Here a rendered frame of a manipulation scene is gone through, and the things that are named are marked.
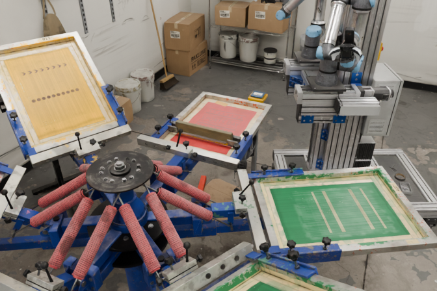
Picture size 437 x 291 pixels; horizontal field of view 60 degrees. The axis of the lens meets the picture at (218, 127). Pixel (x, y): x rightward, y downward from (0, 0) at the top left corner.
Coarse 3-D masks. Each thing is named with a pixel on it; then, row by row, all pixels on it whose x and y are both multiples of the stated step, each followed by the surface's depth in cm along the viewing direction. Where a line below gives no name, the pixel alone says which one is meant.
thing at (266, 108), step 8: (200, 96) 302; (208, 96) 306; (216, 96) 303; (224, 96) 302; (192, 104) 291; (240, 104) 297; (248, 104) 294; (256, 104) 291; (264, 104) 291; (184, 112) 280; (264, 112) 280; (256, 120) 270; (264, 120) 277; (256, 128) 261
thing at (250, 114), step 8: (232, 112) 287; (240, 112) 287; (248, 112) 287; (256, 112) 287; (248, 120) 277; (240, 128) 268; (200, 144) 250; (208, 144) 250; (216, 144) 250; (216, 152) 243; (224, 152) 243
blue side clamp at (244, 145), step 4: (244, 136) 250; (248, 136) 250; (244, 140) 246; (248, 140) 245; (240, 144) 242; (244, 144) 242; (248, 144) 247; (240, 148) 239; (244, 148) 239; (240, 152) 233; (244, 152) 241; (236, 156) 230; (240, 156) 235; (240, 160) 237
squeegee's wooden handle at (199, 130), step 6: (180, 126) 255; (186, 126) 253; (192, 126) 251; (198, 126) 250; (204, 126) 250; (186, 132) 256; (192, 132) 253; (198, 132) 251; (204, 132) 249; (210, 132) 247; (216, 132) 245; (222, 132) 244; (228, 132) 244; (216, 138) 248; (222, 138) 246; (228, 138) 244
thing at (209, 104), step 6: (210, 102) 301; (204, 108) 292; (216, 108) 292; (222, 108) 292; (228, 108) 292; (198, 114) 284; (192, 120) 277; (174, 138) 256; (180, 138) 256; (186, 138) 256; (192, 138) 256; (198, 138) 256; (192, 144) 250; (198, 144) 250
